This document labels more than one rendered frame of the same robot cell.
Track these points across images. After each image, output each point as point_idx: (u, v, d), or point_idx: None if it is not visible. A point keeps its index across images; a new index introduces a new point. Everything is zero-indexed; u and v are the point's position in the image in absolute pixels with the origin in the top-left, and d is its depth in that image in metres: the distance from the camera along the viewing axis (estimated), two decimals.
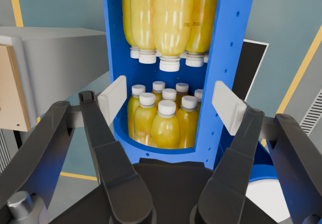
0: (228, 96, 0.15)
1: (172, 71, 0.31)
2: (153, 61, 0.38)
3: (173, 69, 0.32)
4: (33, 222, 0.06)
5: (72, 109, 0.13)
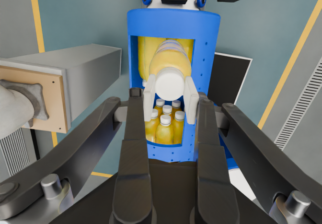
0: (189, 88, 0.16)
1: (176, 78, 0.20)
2: None
3: (177, 87, 0.20)
4: (55, 206, 0.06)
5: (121, 104, 0.14)
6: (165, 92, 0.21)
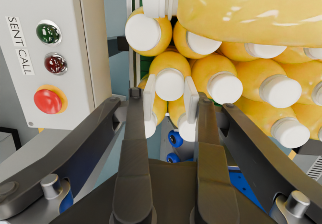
0: (189, 88, 0.16)
1: (176, 78, 0.20)
2: None
3: (177, 87, 0.20)
4: (55, 206, 0.06)
5: (121, 104, 0.14)
6: (165, 92, 0.21)
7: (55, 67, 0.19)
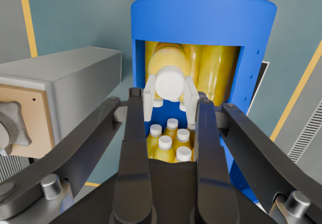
0: (189, 88, 0.16)
1: None
2: (179, 93, 0.21)
3: None
4: (55, 206, 0.06)
5: (121, 104, 0.14)
6: None
7: None
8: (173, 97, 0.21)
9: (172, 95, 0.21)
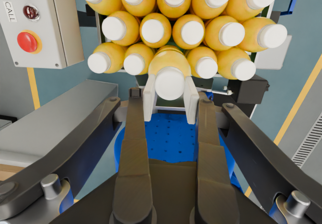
0: (189, 88, 0.16)
1: (115, 21, 0.28)
2: (179, 93, 0.21)
3: (117, 28, 0.29)
4: (55, 206, 0.06)
5: (121, 104, 0.14)
6: (109, 32, 0.29)
7: (30, 13, 0.28)
8: (173, 97, 0.21)
9: (172, 95, 0.21)
